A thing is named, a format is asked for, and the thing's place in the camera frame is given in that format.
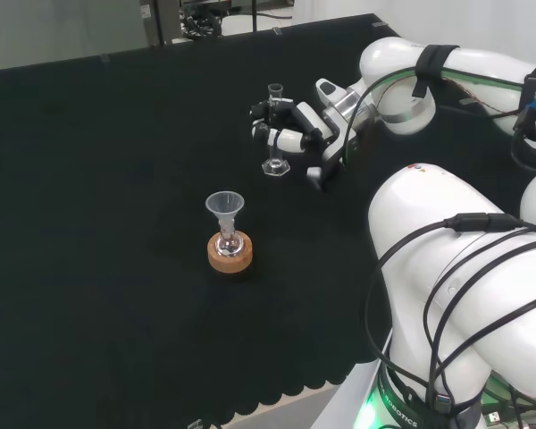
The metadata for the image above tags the clear round-bottom flask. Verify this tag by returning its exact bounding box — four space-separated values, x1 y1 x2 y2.
216 222 245 259

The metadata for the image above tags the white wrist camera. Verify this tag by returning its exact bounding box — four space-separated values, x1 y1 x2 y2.
314 78 346 109

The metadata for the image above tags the black usb cable with connector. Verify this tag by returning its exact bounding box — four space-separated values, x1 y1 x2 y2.
364 212 536 372

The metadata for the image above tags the grey metal frame post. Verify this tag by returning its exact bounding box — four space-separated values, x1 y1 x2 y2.
138 0 182 46

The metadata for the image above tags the clear glass graduated cylinder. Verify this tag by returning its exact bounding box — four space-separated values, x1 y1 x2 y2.
261 82 291 179

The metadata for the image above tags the black cable bundle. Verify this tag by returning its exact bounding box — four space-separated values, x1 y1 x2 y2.
180 8 225 40

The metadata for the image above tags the clear plastic funnel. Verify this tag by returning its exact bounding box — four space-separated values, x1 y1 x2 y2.
205 190 247 239

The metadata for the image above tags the black bench cloth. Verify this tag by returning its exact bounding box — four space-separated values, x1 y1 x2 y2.
0 13 536 425

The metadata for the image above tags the cork ring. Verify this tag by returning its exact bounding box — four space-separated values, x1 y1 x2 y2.
207 231 255 274

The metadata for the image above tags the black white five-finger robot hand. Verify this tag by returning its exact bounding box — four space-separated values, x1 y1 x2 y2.
249 99 357 193

